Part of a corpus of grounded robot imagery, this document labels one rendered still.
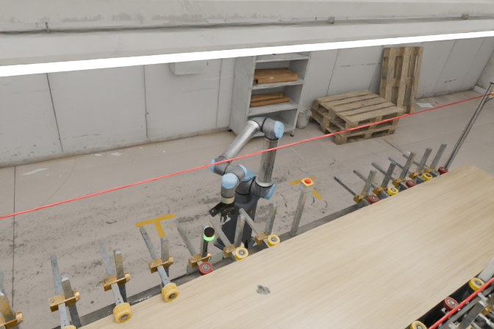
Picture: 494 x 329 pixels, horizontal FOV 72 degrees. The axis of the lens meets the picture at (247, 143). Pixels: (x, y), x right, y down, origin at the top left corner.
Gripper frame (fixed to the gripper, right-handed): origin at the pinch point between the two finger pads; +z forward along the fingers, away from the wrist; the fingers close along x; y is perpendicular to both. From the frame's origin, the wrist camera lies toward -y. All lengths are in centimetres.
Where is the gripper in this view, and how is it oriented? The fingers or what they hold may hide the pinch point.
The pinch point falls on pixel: (220, 222)
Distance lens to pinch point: 227.3
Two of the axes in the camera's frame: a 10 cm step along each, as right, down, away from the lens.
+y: 8.5, -2.0, 4.9
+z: -1.2, 8.3, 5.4
